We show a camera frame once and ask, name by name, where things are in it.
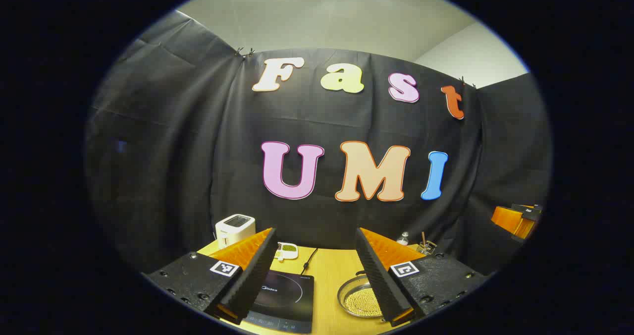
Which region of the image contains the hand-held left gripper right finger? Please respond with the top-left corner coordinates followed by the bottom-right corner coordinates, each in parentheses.
top-left (355, 227), bottom-right (488, 327)

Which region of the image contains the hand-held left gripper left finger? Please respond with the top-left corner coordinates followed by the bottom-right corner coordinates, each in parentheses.
top-left (143, 227), bottom-right (279, 326)

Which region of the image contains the pile of yellow soybeans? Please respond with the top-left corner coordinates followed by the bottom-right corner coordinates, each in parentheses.
top-left (344, 288), bottom-right (383, 318)

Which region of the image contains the stainless steel pot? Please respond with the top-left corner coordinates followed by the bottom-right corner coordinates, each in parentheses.
top-left (337, 271), bottom-right (384, 319)

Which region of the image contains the black induction cooktop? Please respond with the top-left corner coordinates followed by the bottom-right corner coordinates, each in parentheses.
top-left (243, 270), bottom-right (315, 334)

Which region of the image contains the white divided bean dish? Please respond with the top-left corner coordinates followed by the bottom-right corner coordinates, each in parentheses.
top-left (273, 242), bottom-right (299, 262)

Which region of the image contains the white toaster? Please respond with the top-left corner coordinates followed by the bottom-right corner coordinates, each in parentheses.
top-left (215, 214), bottom-right (256, 249)

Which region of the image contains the black power cable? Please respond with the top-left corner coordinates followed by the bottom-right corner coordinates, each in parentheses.
top-left (301, 247), bottom-right (318, 276)

